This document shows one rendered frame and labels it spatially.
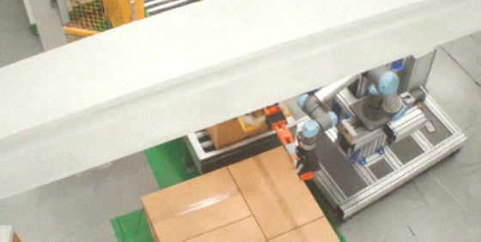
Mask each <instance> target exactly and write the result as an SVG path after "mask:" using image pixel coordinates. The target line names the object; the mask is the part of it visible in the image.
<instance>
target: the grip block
mask: <svg viewBox="0 0 481 242"><path fill-rule="evenodd" d="M280 111H281V110H279V111H274V112H270V113H267V114H266V116H265V123H266V125H267V126H268V127H269V129H270V130H271V131H274V130H275V129H274V127H275V126H278V128H279V129H281V128H282V126H281V125H282V124H284V125H286V120H287V119H286V118H285V116H284V115H283V111H281V112H280Z"/></svg>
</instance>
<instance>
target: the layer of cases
mask: <svg viewBox="0 0 481 242"><path fill-rule="evenodd" d="M141 199H142V202H143V207H144V211H145V214H146V217H147V220H148V223H149V228H150V230H151V232H152V234H153V236H154V238H155V242H340V240H339V238H338V237H337V235H336V234H335V232H334V231H333V229H332V227H331V226H330V223H329V222H328V220H327V219H326V218H325V216H324V213H323V212H322V211H321V209H320V207H319V205H318V204H317V202H316V201H315V199H314V197H313V196H312V195H311V193H310V191H309V190H308V187H307V185H305V183H304V181H303V180H302V181H299V177H298V175H297V174H296V172H295V170H294V164H293V163H292V161H291V160H290V159H289V157H288V155H287V154H286V153H285V151H284V149H283V147H282V146H280V147H278V148H274V149H273V150H270V151H267V152H265V153H263V154H259V155H256V156H253V157H252V158H249V159H246V160H241V161H239V162H236V163H234V164H232V165H229V166H228V168H227V167H223V168H221V169H218V170H215V171H214V172H210V173H208V174H203V175H201V176H198V177H196V178H193V179H190V180H188V181H186V182H184V183H179V184H177V185H173V186H171V187H168V188H167V189H165V190H163V189H162V190H159V191H157V192H154V193H152V194H148V195H146V196H143V197H141Z"/></svg>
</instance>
